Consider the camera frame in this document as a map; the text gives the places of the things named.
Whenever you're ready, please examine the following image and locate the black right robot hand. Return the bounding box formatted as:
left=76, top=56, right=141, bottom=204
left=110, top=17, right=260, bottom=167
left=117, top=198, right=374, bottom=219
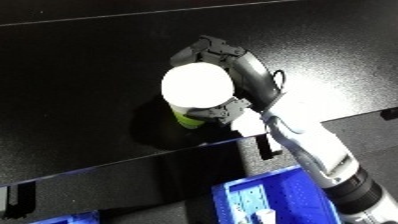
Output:
left=167, top=34, right=288, bottom=127

